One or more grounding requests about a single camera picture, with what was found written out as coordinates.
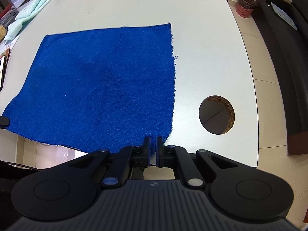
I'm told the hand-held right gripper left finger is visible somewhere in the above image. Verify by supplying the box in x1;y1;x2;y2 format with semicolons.
60;136;151;189

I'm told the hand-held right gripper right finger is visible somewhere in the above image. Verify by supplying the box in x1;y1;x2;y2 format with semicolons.
156;136;251;189

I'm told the light blue towel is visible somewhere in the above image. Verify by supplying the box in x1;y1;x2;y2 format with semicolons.
3;0;53;41

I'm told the white tablet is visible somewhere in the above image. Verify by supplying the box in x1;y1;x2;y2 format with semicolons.
0;55;8;92

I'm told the printed paper sheet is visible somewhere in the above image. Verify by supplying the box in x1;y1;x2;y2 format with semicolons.
0;35;21;53

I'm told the stack of paper files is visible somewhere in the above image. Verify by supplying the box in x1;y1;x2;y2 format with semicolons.
0;5;22;27

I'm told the red folder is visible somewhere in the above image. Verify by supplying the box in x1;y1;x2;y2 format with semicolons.
0;3;13;17

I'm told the red woven wastebasket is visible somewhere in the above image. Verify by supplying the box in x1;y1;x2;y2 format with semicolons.
236;0;258;18

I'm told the black sofa with wooden frame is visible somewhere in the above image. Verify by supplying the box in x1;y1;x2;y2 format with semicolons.
251;0;308;156

